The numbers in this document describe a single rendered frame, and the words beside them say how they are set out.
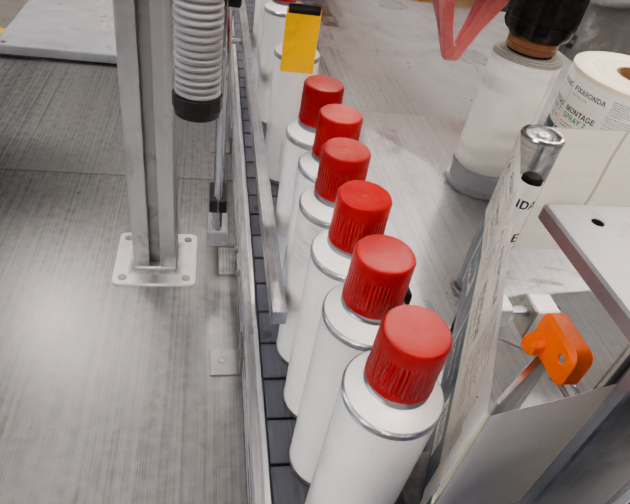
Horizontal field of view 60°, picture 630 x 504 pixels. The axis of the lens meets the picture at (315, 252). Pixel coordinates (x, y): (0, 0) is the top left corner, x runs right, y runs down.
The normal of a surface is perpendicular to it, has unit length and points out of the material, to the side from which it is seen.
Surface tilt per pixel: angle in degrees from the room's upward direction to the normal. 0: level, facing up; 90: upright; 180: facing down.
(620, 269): 0
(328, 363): 90
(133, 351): 0
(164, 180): 90
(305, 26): 90
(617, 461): 90
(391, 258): 3
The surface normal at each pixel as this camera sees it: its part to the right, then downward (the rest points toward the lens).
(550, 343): -0.98, -0.03
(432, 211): 0.15, -0.76
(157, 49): 0.14, 0.66
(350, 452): -0.64, 0.41
